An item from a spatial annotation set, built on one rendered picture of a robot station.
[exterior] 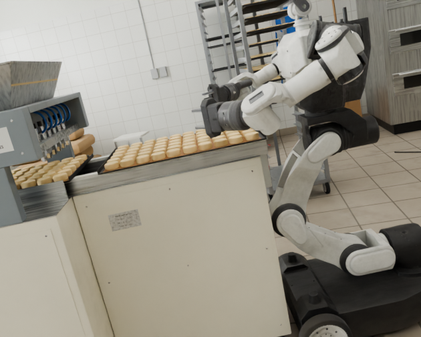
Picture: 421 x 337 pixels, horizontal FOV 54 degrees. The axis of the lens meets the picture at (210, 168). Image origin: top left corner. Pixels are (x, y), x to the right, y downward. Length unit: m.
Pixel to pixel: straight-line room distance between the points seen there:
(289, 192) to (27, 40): 5.19
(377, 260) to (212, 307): 0.70
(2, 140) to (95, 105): 4.74
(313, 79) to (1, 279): 1.14
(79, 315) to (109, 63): 4.73
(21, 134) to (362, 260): 1.36
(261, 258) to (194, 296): 0.30
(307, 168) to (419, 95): 3.42
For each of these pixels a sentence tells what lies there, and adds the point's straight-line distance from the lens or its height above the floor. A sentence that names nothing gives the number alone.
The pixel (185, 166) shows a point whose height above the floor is 0.86.
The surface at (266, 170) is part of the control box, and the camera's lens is 1.57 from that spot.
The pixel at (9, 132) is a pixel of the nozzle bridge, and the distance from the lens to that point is 1.37.
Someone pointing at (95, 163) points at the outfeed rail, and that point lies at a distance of 1.83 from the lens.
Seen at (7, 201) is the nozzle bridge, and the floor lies 0.92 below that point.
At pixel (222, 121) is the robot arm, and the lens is 1.23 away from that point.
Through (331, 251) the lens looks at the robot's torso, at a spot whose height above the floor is 0.34.
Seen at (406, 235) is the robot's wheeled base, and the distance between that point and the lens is 1.95.
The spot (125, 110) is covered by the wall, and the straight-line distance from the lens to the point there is 5.95.
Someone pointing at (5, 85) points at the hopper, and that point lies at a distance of 1.47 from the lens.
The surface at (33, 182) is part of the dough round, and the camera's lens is 1.60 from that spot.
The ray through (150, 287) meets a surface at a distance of 1.67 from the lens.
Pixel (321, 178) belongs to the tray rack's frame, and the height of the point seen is 0.15.
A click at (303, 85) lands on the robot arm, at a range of 1.15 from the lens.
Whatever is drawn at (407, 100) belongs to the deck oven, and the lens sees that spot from 4.96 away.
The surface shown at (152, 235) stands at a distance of 1.57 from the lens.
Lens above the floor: 1.21
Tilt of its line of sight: 15 degrees down
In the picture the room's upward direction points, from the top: 12 degrees counter-clockwise
